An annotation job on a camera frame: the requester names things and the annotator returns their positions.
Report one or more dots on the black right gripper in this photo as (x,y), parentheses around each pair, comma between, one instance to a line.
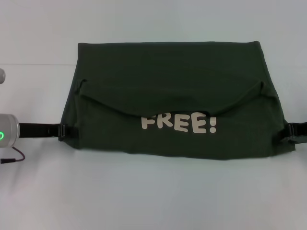
(299,133)

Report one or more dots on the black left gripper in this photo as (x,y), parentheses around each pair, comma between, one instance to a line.
(38,130)

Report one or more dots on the dark green t-shirt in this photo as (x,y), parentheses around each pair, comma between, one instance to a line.
(168,95)

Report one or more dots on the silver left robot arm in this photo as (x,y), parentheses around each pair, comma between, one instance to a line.
(8,130)

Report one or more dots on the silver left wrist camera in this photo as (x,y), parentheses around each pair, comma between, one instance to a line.
(2,76)

